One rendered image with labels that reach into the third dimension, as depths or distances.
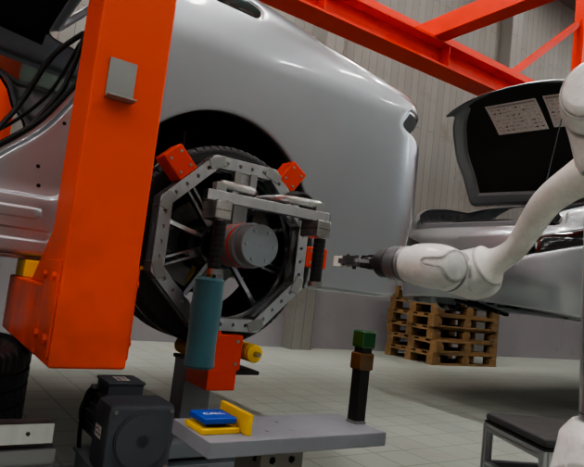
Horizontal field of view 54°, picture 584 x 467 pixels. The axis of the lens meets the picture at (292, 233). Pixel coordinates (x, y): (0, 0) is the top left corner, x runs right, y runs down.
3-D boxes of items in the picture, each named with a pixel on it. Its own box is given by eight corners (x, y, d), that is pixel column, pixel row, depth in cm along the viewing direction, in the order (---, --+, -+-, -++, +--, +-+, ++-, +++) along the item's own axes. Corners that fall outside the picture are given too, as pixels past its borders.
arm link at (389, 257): (419, 283, 144) (402, 283, 149) (423, 248, 145) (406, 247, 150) (393, 280, 139) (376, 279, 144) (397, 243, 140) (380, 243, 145)
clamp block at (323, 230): (311, 238, 182) (313, 221, 182) (329, 238, 174) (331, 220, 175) (298, 235, 179) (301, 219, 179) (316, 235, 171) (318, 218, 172)
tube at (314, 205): (289, 215, 193) (293, 184, 194) (323, 212, 177) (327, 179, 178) (244, 206, 183) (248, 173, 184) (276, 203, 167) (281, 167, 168)
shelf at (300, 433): (336, 425, 139) (338, 412, 139) (385, 446, 125) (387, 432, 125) (171, 433, 116) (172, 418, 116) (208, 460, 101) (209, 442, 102)
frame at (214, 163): (286, 333, 199) (304, 180, 204) (298, 335, 193) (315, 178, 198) (134, 323, 169) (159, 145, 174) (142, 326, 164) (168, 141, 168)
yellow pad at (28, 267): (63, 279, 180) (66, 263, 180) (73, 282, 168) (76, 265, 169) (15, 274, 172) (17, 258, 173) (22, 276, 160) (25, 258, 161)
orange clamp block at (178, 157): (187, 170, 180) (171, 145, 177) (198, 167, 174) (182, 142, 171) (171, 183, 177) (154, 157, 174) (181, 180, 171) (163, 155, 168)
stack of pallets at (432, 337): (445, 356, 830) (450, 293, 838) (498, 367, 757) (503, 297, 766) (380, 353, 757) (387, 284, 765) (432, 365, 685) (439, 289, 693)
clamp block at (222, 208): (216, 220, 163) (219, 203, 163) (231, 220, 155) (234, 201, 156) (200, 218, 160) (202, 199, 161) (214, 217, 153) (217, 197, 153)
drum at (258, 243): (243, 269, 190) (248, 227, 191) (277, 271, 172) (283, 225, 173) (205, 264, 182) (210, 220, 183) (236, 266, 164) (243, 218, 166)
